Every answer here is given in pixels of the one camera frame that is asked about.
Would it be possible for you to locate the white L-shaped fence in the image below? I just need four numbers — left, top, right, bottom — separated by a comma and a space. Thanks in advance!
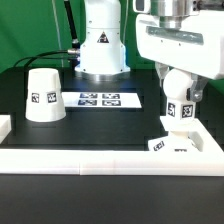
0, 117, 224, 176

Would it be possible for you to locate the white block at left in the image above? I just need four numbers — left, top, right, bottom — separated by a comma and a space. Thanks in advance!
0, 115, 11, 144

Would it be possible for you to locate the white lamp base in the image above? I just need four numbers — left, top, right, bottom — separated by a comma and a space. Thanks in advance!
148, 131, 197, 153

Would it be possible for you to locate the white lamp shade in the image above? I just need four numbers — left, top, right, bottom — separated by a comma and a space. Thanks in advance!
25, 68, 66, 122

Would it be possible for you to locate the black cable conduit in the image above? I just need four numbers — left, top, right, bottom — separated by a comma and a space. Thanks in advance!
63, 0, 81, 50

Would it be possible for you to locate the black cable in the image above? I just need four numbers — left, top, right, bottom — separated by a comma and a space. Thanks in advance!
13, 49, 81, 68

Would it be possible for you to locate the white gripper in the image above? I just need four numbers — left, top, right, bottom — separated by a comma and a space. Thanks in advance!
136, 13, 224, 102

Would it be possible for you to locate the white marker sheet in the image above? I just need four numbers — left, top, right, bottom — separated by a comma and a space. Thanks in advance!
62, 92, 141, 109

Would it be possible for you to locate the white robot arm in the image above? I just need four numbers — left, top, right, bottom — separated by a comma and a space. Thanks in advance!
77, 0, 224, 102

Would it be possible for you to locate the white lamp bulb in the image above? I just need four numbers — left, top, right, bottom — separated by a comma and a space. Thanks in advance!
163, 69, 196, 122

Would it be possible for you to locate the grey thin cable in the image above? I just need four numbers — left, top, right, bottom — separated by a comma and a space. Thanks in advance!
51, 0, 65, 69

